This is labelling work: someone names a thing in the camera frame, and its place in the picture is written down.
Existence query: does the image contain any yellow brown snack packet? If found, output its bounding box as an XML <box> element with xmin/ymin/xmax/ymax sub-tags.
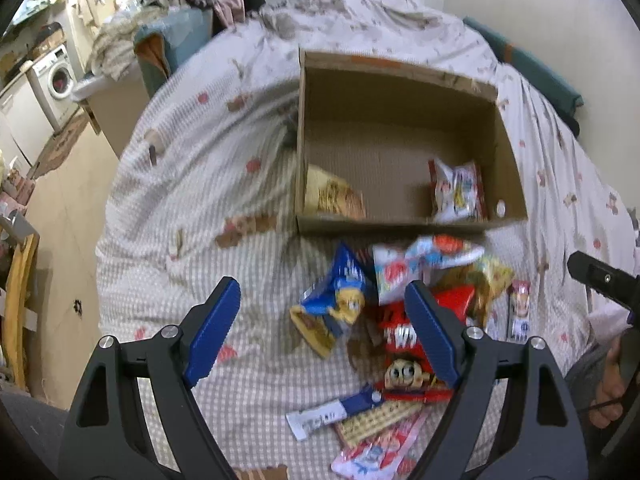
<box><xmin>304</xmin><ymin>164</ymin><xmax>368</xmax><ymax>221</ymax></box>

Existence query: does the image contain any white washing machine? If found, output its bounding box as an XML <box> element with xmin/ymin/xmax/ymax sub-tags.
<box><xmin>27</xmin><ymin>44</ymin><xmax>81</xmax><ymax>131</ymax></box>

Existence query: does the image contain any yellow chip bag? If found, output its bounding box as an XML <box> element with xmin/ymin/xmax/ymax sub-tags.
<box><xmin>440</xmin><ymin>255</ymin><xmax>515</xmax><ymax>331</ymax></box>

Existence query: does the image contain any wooden chair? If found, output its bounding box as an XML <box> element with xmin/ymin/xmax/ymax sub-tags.
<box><xmin>0</xmin><ymin>210</ymin><xmax>41</xmax><ymax>391</ymax></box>

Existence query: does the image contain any printed checked blanket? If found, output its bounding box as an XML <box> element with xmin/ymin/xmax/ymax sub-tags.
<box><xmin>95</xmin><ymin>0</ymin><xmax>640</xmax><ymax>480</ymax></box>

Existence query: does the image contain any hanging beige towel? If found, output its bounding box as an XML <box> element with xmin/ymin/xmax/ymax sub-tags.
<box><xmin>75</xmin><ymin>0</ymin><xmax>108</xmax><ymax>28</ymax></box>

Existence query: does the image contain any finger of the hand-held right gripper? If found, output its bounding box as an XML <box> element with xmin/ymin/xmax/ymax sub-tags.
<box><xmin>567</xmin><ymin>250</ymin><xmax>640</xmax><ymax>313</ymax></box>

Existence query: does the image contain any brown biscuit packet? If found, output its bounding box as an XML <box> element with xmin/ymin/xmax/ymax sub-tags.
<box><xmin>290</xmin><ymin>307</ymin><xmax>337</xmax><ymax>359</ymax></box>

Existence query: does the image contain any white cabinet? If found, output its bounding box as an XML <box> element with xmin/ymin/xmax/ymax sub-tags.
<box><xmin>0</xmin><ymin>77</ymin><xmax>51</xmax><ymax>166</ymax></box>

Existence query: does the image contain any pile of light clothes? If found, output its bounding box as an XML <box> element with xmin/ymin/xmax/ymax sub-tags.
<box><xmin>90</xmin><ymin>10</ymin><xmax>151</xmax><ymax>81</ymax></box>

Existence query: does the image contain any pink white snack packet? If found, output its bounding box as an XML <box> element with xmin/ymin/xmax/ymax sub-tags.
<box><xmin>330</xmin><ymin>410</ymin><xmax>426</xmax><ymax>480</ymax></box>

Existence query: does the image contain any cardboard box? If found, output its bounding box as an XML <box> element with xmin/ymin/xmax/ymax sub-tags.
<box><xmin>295</xmin><ymin>47</ymin><xmax>530</xmax><ymax>235</ymax></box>

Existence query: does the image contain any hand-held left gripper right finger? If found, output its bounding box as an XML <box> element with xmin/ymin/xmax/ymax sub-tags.
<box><xmin>404</xmin><ymin>280</ymin><xmax>588</xmax><ymax>480</ymax></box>

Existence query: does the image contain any clear wafer packet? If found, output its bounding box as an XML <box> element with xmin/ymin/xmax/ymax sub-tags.
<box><xmin>334</xmin><ymin>400</ymin><xmax>423</xmax><ymax>448</ymax></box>

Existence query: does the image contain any white red blue snack packet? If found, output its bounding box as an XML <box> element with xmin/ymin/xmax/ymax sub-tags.
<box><xmin>372</xmin><ymin>235</ymin><xmax>486</xmax><ymax>306</ymax></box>

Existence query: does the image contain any person's right hand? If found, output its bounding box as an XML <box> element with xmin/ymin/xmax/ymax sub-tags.
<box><xmin>595</xmin><ymin>340</ymin><xmax>626</xmax><ymax>428</ymax></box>

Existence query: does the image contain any red cartoon snack bag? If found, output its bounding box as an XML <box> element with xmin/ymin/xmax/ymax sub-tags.
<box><xmin>375</xmin><ymin>282</ymin><xmax>478</xmax><ymax>403</ymax></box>

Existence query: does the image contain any brown floor rug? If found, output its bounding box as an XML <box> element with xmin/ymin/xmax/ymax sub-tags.
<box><xmin>30</xmin><ymin>110</ymin><xmax>91</xmax><ymax>181</ymax></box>

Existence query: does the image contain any blue white snack bar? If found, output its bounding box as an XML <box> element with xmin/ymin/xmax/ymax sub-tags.
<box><xmin>285</xmin><ymin>385</ymin><xmax>386</xmax><ymax>442</ymax></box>

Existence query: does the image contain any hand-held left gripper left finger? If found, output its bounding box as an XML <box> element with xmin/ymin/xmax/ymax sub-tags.
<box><xmin>57</xmin><ymin>276</ymin><xmax>241</xmax><ymax>480</ymax></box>

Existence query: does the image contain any small pink snack bar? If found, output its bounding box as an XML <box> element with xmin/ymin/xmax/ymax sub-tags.
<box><xmin>507</xmin><ymin>280</ymin><xmax>532</xmax><ymax>343</ymax></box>

